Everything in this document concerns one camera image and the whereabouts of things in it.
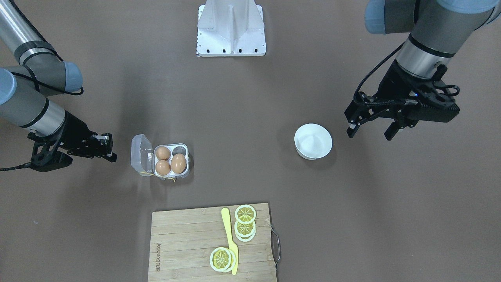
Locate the lemon slice under near knife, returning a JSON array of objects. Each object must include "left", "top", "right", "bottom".
[{"left": 223, "top": 249, "right": 237, "bottom": 273}]

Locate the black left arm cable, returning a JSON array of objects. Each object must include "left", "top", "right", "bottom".
[{"left": 353, "top": 42, "right": 460, "bottom": 103}]

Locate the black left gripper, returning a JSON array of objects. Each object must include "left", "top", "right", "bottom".
[{"left": 344, "top": 61, "right": 460, "bottom": 141}]

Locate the brown egg from bowl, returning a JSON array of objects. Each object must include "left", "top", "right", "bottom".
[{"left": 171, "top": 153, "right": 187, "bottom": 174}]

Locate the clear plastic egg box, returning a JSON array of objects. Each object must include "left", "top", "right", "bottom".
[{"left": 130, "top": 134, "right": 190, "bottom": 181}]

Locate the brown egg rear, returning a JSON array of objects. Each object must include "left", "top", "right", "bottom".
[{"left": 155, "top": 146, "right": 171, "bottom": 161}]

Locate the brown egg front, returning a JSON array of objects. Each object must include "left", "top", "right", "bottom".
[{"left": 155, "top": 159, "right": 171, "bottom": 176}]

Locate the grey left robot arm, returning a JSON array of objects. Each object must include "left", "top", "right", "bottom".
[{"left": 344, "top": 0, "right": 500, "bottom": 140}]

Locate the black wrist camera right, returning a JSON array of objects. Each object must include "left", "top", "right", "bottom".
[{"left": 27, "top": 132, "right": 73, "bottom": 172}]

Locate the white bowl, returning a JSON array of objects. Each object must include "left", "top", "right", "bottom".
[{"left": 294, "top": 123, "right": 333, "bottom": 160}]

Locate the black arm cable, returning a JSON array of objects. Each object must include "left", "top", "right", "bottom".
[
  {"left": 0, "top": 0, "right": 84, "bottom": 172},
  {"left": 353, "top": 42, "right": 460, "bottom": 103}
]

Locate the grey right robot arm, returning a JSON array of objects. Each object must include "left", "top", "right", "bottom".
[{"left": 1, "top": 0, "right": 117, "bottom": 172}]

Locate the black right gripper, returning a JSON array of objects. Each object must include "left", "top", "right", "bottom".
[{"left": 56, "top": 111, "right": 117, "bottom": 163}]

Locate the white metal mount base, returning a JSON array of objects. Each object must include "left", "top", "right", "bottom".
[{"left": 196, "top": 0, "right": 267, "bottom": 57}]

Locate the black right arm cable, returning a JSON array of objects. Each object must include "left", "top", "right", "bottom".
[{"left": 0, "top": 0, "right": 84, "bottom": 172}]

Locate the yellow plastic knife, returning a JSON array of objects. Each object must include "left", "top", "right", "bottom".
[{"left": 221, "top": 207, "right": 239, "bottom": 275}]

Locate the lemon slice under middle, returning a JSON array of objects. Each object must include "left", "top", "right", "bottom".
[{"left": 236, "top": 232, "right": 256, "bottom": 242}]

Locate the metal board handle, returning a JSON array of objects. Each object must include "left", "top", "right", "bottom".
[{"left": 270, "top": 225, "right": 282, "bottom": 271}]

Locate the wooden cutting board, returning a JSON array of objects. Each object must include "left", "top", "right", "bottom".
[{"left": 148, "top": 203, "right": 277, "bottom": 282}]

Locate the yellow string on box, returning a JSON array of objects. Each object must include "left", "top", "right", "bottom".
[{"left": 138, "top": 170, "right": 177, "bottom": 184}]

